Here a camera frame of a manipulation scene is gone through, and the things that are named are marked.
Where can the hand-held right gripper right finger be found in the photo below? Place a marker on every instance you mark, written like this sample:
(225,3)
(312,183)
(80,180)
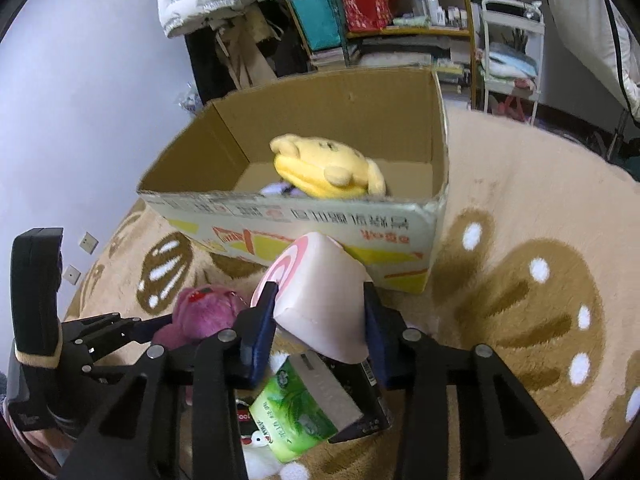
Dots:
(378,345)

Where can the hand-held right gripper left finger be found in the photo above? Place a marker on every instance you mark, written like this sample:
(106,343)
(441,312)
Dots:
(263,340)

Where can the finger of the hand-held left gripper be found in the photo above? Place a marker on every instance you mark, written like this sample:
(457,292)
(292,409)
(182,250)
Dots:
(117,357)
(120,325)

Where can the magenta plush toy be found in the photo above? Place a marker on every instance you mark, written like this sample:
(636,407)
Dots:
(205,312)

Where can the pink roll cake plush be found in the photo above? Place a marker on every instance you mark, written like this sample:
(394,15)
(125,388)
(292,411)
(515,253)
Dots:
(320,300)

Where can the cardboard box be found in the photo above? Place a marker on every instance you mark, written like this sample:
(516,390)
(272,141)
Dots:
(330,110)

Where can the black box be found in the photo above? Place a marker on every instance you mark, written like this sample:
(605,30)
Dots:
(374,405)

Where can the green tissue pack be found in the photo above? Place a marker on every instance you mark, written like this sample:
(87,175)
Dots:
(290,410)

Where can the white plush toy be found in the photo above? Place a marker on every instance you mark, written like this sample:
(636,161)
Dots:
(260,457)

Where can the small purple plush toy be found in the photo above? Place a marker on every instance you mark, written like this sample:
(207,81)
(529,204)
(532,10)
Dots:
(280,189)

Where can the yellow plush toy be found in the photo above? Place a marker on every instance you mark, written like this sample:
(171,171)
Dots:
(320,166)

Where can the stack of books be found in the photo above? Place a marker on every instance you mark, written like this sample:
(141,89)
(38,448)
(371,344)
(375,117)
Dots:
(330,56)

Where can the teal bag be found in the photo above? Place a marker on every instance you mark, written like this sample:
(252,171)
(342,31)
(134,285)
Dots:
(315,15)

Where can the group of white bottles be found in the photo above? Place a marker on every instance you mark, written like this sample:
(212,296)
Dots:
(440,10)

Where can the red bag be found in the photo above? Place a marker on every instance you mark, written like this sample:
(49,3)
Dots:
(365,2)

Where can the white trolley cart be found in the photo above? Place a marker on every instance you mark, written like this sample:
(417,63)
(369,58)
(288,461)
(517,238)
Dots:
(512,20)

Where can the white softbox light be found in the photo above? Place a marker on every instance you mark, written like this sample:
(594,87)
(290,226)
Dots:
(580,25)

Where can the wall outlet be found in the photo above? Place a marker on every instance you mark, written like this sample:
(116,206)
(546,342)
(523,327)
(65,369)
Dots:
(88,242)
(72,274)

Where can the yellow frame shelf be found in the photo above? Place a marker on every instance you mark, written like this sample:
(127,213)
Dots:
(405,34)

